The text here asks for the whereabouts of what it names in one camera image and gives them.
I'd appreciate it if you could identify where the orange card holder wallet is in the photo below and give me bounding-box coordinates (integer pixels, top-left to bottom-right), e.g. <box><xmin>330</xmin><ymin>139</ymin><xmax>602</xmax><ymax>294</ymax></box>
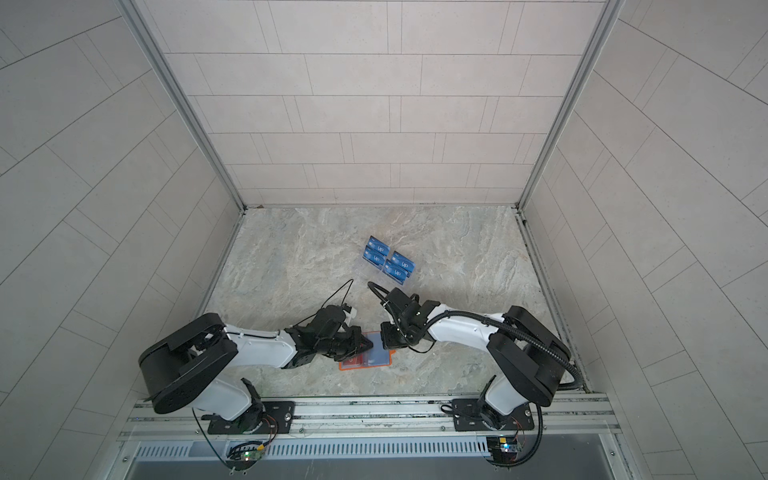
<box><xmin>339</xmin><ymin>331</ymin><xmax>394</xmax><ymax>371</ymax></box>

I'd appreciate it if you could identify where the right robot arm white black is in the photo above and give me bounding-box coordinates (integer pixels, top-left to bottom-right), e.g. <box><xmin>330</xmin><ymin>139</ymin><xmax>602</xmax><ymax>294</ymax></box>
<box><xmin>368</xmin><ymin>282</ymin><xmax>584</xmax><ymax>430</ymax></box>

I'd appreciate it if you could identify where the clear acrylic card display stand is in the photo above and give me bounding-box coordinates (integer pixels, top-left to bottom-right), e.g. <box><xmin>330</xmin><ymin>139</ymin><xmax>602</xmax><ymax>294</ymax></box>
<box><xmin>362</xmin><ymin>236</ymin><xmax>416</xmax><ymax>286</ymax></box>

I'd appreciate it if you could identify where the circuit board with wires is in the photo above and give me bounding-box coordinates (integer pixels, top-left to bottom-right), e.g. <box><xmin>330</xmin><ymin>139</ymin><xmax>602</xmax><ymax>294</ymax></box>
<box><xmin>226</xmin><ymin>441</ymin><xmax>266</xmax><ymax>471</ymax></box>
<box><xmin>486</xmin><ymin>436</ymin><xmax>520</xmax><ymax>467</ymax></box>

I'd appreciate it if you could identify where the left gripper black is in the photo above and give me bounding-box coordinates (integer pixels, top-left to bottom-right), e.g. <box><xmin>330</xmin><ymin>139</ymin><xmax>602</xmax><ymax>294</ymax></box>
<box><xmin>315</xmin><ymin>327</ymin><xmax>377</xmax><ymax>363</ymax></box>

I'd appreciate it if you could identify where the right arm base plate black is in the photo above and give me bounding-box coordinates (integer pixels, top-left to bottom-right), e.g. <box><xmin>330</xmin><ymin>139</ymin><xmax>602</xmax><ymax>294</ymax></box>
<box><xmin>441</xmin><ymin>398</ymin><xmax>535</xmax><ymax>432</ymax></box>

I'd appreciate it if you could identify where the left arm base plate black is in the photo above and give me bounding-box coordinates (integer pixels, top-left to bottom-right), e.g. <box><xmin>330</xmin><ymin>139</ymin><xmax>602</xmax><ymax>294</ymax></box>
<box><xmin>202</xmin><ymin>401</ymin><xmax>296</xmax><ymax>435</ymax></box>

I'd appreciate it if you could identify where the left circuit board with wires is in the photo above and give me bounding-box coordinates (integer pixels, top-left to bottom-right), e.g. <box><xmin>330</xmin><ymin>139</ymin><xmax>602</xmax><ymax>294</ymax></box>
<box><xmin>226</xmin><ymin>441</ymin><xmax>266</xmax><ymax>471</ymax></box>

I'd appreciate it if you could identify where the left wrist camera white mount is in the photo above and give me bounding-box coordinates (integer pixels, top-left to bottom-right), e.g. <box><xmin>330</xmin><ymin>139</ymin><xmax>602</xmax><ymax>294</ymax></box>
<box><xmin>342</xmin><ymin>304</ymin><xmax>357</xmax><ymax>319</ymax></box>

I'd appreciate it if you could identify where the blue card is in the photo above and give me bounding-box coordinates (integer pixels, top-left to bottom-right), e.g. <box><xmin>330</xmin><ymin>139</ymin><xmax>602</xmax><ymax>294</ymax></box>
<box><xmin>363</xmin><ymin>247</ymin><xmax>387</xmax><ymax>270</ymax></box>
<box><xmin>367</xmin><ymin>236</ymin><xmax>390</xmax><ymax>257</ymax></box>
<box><xmin>391</xmin><ymin>251</ymin><xmax>415</xmax><ymax>274</ymax></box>
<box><xmin>383</xmin><ymin>261</ymin><xmax>409</xmax><ymax>285</ymax></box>

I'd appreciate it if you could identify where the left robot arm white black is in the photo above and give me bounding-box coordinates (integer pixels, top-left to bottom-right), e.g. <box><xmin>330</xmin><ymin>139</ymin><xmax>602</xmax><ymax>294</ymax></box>
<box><xmin>138</xmin><ymin>304</ymin><xmax>374</xmax><ymax>421</ymax></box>

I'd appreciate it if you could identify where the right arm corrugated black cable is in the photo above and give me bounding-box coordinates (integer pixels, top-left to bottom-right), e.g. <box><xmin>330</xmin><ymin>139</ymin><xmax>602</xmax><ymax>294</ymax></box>
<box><xmin>367</xmin><ymin>280</ymin><xmax>586</xmax><ymax>468</ymax></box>

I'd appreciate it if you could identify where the right circuit board with wires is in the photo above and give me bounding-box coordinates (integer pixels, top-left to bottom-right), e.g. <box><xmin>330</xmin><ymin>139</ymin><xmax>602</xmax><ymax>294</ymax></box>
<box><xmin>486</xmin><ymin>436</ymin><xmax>520</xmax><ymax>467</ymax></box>

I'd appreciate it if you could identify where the aluminium mounting rail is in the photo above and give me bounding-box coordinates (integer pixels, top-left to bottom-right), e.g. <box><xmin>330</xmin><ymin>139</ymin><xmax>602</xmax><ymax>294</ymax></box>
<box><xmin>117</xmin><ymin>392</ymin><xmax>621</xmax><ymax>441</ymax></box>

